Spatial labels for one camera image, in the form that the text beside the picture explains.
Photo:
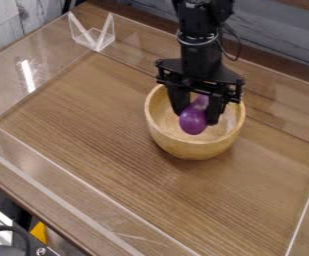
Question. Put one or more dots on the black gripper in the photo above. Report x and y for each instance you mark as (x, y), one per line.
(181, 83)

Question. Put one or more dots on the purple toy eggplant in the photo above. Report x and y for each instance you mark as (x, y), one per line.
(193, 117)

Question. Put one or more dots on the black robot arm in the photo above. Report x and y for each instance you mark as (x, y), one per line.
(199, 71)

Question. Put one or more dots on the brown wooden bowl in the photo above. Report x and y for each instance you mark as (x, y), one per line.
(191, 147)

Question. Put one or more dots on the black and yellow device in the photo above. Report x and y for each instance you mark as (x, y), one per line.
(46, 242)

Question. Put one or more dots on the clear acrylic corner bracket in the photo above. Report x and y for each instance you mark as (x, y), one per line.
(93, 38)

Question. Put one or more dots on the clear acrylic tray wall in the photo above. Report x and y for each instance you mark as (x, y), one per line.
(77, 210)

